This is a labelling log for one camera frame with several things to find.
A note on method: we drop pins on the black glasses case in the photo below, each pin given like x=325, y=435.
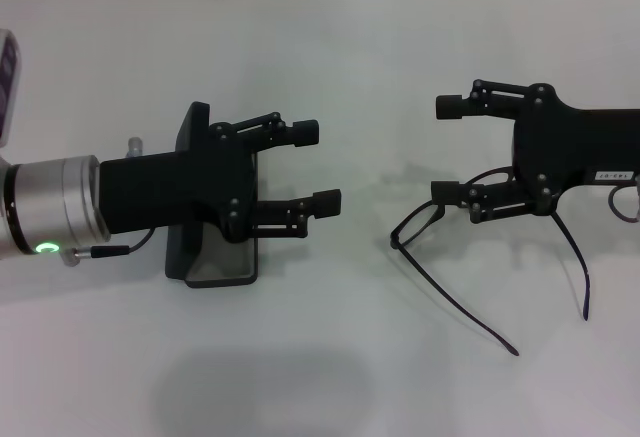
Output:
x=174, y=257

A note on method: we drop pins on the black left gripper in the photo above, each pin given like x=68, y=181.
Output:
x=175, y=187

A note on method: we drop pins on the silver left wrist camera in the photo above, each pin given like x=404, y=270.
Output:
x=7, y=87

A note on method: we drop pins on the black glasses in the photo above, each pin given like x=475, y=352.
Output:
x=394, y=243

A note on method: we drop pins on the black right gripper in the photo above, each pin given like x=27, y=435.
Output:
x=560, y=147

